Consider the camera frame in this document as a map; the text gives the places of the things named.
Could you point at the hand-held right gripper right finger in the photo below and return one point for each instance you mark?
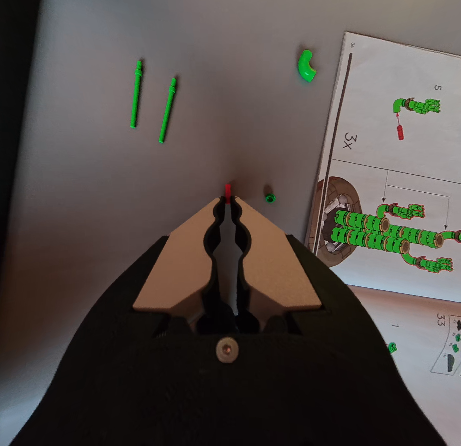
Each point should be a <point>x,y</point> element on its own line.
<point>277,273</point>

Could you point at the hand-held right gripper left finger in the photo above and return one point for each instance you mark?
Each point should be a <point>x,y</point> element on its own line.
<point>176,273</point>

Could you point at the red lego pin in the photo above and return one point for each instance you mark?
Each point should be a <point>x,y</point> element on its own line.
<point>227,192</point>

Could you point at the lego instruction booklet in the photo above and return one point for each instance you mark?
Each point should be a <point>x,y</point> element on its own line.
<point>396,157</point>

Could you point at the green lego elbow piece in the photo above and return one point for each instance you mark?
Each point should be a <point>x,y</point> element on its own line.
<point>302,66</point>

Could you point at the green round lego stud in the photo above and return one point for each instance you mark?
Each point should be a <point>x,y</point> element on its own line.
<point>270,198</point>

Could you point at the green lego bar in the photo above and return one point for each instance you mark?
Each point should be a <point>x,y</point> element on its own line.
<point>167,111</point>
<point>136,93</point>

